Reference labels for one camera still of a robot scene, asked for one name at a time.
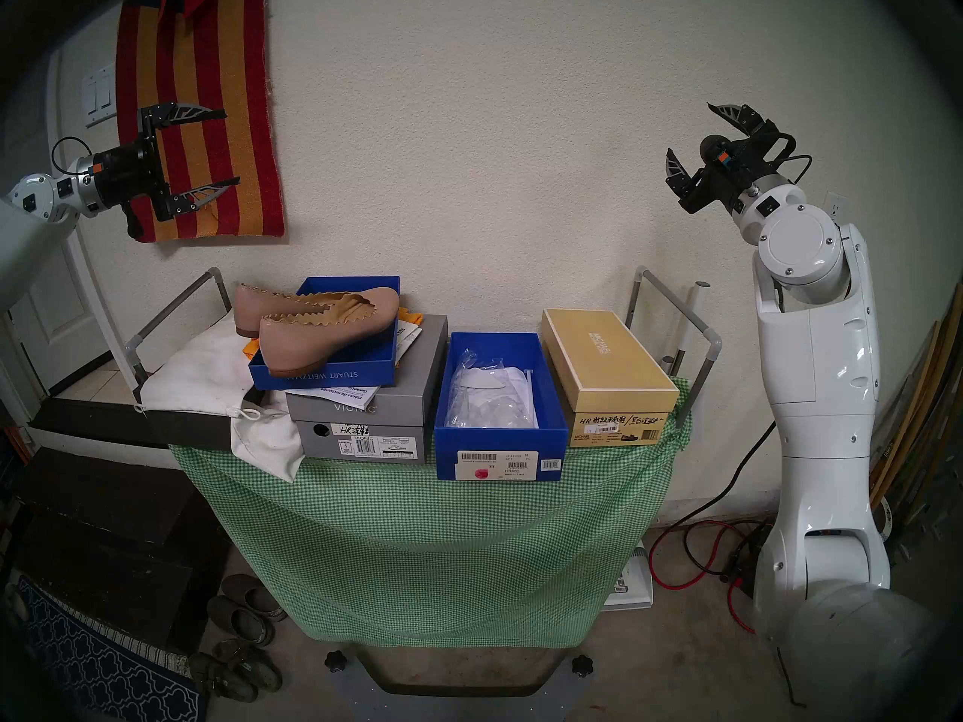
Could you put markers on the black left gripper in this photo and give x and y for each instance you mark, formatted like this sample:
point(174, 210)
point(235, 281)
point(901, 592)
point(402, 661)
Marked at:
point(128, 175)

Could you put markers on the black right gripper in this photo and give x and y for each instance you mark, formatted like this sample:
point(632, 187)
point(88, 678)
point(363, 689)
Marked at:
point(745, 164)

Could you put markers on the beige scalloped shoe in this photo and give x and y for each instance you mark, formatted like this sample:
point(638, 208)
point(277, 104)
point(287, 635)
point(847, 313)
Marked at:
point(252, 307)
point(331, 337)

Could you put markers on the blue shoe box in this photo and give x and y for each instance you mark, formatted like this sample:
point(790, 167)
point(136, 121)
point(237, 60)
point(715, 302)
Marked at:
point(444, 457)

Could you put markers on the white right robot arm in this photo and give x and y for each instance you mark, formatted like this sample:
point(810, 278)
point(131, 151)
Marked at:
point(816, 352)

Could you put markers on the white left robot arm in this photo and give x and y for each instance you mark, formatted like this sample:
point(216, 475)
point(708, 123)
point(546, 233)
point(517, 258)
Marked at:
point(34, 198)

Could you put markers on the gold shoe box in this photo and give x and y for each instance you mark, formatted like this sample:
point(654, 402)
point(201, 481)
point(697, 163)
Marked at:
point(602, 367)

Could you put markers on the blue shoe box lid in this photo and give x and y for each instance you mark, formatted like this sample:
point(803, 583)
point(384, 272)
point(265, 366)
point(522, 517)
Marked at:
point(331, 373)

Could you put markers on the grey Vionic shoe box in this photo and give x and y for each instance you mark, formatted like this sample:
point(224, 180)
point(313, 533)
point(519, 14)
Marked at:
point(410, 397)

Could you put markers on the white labelled cardboard box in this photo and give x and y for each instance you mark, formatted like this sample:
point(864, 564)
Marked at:
point(630, 585)

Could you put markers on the dark brown clog shoe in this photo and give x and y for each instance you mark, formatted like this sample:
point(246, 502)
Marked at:
point(252, 593)
point(241, 623)

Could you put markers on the red yellow striped flag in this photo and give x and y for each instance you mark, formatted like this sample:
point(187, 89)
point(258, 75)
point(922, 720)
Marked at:
point(226, 51)

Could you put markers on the white plastic pipe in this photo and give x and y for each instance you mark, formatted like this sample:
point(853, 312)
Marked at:
point(700, 299)

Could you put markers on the white room door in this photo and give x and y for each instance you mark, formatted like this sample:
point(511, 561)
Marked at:
point(53, 329)

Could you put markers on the white cloth dust bag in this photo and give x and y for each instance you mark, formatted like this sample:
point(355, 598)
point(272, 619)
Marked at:
point(195, 374)

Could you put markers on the clear plastic wrapping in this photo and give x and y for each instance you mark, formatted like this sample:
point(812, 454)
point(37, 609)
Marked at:
point(489, 397)

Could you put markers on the green checkered tablecloth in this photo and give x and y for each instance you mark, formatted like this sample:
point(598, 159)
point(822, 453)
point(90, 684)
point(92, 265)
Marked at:
point(421, 547)

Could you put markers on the dark brown sandal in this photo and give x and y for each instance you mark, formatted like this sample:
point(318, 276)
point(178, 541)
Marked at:
point(252, 664)
point(218, 679)

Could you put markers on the blue patterned rug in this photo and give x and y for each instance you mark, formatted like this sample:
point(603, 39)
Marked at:
point(98, 675)

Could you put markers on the black star knob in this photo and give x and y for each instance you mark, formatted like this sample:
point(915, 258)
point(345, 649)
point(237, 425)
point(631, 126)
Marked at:
point(336, 661)
point(583, 665)

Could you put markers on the grey cart base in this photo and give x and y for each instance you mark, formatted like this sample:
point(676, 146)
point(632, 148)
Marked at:
point(459, 709)

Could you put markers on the white light switch plate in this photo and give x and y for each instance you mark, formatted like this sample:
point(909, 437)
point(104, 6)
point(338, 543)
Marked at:
point(98, 96)

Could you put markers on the white wall outlet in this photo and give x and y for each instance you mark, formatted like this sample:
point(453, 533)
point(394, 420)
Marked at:
point(835, 204)

